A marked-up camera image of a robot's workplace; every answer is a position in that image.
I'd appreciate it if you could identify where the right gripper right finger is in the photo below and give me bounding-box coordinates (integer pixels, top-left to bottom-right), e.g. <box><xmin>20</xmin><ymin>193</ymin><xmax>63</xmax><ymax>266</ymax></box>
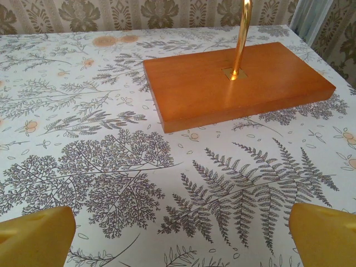
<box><xmin>289</xmin><ymin>202</ymin><xmax>356</xmax><ymax>267</ymax></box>

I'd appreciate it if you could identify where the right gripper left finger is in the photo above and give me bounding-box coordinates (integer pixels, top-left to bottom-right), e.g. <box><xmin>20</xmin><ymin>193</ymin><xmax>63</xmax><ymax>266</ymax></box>
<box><xmin>0</xmin><ymin>206</ymin><xmax>77</xmax><ymax>267</ymax></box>

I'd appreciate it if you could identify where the floral printed table cover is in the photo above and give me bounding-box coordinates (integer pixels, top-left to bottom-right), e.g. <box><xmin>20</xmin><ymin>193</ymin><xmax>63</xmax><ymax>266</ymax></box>
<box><xmin>0</xmin><ymin>24</ymin><xmax>356</xmax><ymax>267</ymax></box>

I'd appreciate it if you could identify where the gold wire stand wooden base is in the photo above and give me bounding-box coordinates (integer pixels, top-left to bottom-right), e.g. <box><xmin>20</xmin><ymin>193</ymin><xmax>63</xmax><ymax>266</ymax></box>
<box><xmin>143</xmin><ymin>0</ymin><xmax>337</xmax><ymax>134</ymax></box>

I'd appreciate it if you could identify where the aluminium frame post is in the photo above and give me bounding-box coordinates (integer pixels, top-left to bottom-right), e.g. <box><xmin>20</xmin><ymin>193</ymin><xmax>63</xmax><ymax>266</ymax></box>
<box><xmin>289</xmin><ymin>0</ymin><xmax>315</xmax><ymax>47</ymax></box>

